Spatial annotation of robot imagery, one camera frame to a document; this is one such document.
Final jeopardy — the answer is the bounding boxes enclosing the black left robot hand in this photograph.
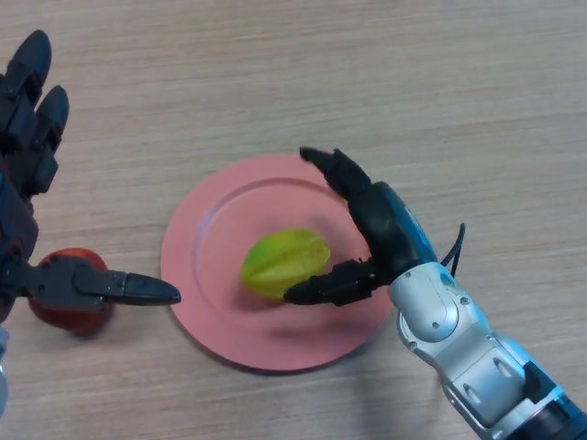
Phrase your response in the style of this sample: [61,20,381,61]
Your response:
[0,29,183,323]

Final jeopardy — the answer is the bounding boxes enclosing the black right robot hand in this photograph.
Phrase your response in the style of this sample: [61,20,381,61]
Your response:
[282,146,439,307]

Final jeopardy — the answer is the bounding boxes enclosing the yellow starfruit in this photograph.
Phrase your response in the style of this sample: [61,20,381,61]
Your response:
[241,227,331,303]

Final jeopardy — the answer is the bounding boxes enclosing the pink round plate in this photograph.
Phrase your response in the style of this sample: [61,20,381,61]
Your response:
[160,153,398,373]

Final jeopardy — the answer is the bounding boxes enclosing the red apple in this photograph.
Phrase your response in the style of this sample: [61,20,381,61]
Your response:
[28,247,115,336]

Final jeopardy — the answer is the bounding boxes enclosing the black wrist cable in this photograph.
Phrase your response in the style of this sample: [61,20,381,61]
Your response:
[440,223,467,280]

